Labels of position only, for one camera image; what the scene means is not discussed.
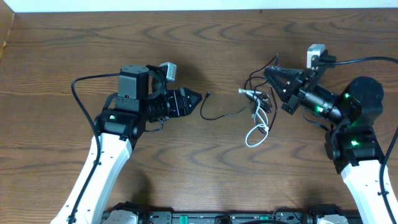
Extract black usb cable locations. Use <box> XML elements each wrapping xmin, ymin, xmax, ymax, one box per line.
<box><xmin>200</xmin><ymin>54</ymin><xmax>279</xmax><ymax>131</ymax></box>

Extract white usb cable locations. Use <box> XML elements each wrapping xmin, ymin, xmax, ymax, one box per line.
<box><xmin>238</xmin><ymin>88</ymin><xmax>271</xmax><ymax>148</ymax></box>

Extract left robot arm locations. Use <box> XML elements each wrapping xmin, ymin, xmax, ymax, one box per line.
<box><xmin>52</xmin><ymin>62</ymin><xmax>202</xmax><ymax>223</ymax></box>

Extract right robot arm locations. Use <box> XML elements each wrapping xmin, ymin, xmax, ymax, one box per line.
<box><xmin>264</xmin><ymin>66</ymin><xmax>397</xmax><ymax>223</ymax></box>

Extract cardboard box edge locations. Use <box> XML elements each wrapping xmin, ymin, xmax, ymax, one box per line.
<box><xmin>0</xmin><ymin>0</ymin><xmax>15</xmax><ymax>59</ymax></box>

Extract left camera black cable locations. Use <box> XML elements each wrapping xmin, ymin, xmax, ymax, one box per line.
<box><xmin>67</xmin><ymin>73</ymin><xmax>122</xmax><ymax>224</ymax></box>

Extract black mounting rail base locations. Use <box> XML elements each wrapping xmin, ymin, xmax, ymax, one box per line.
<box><xmin>101</xmin><ymin>202</ymin><xmax>363</xmax><ymax>224</ymax></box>

